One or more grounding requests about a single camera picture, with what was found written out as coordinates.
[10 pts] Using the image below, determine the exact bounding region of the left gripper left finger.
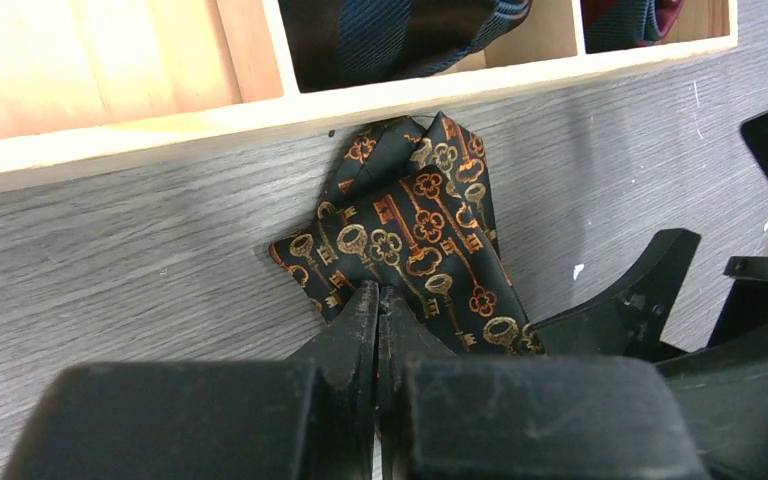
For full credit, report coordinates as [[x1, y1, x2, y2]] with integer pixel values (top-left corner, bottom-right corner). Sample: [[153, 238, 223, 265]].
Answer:
[[4, 281, 379, 479]]

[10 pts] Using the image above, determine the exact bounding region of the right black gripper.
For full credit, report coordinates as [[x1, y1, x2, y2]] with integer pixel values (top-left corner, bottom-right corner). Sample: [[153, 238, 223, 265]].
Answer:
[[530, 95, 768, 480]]

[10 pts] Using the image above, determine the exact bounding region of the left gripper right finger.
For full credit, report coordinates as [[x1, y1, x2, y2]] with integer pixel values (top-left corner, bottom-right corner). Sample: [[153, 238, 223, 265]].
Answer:
[[378, 286, 708, 479]]

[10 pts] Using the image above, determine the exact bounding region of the light wooden grid tray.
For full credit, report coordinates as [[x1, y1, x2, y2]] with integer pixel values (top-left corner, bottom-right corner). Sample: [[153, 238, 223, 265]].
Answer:
[[0, 1, 738, 193]]

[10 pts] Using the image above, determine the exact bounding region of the dark navy rolled tie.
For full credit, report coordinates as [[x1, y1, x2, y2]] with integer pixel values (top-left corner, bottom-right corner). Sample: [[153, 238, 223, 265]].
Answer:
[[279, 0, 531, 93]]

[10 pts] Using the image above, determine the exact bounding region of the black key pattern tie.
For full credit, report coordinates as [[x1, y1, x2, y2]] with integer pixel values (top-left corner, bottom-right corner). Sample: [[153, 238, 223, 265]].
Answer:
[[269, 114, 545, 355]]

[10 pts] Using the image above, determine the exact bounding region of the red blue striped rolled tie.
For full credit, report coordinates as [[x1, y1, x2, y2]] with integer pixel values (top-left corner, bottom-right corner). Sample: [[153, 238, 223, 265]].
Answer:
[[581, 0, 684, 54]]

